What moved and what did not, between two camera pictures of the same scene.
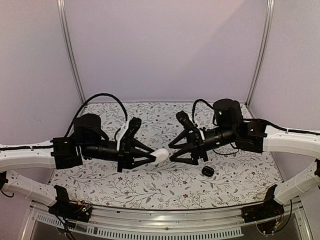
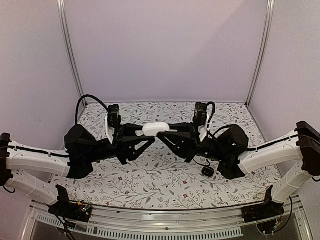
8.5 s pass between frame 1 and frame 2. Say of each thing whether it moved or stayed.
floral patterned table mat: stayed
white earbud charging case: moved
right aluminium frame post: stayed
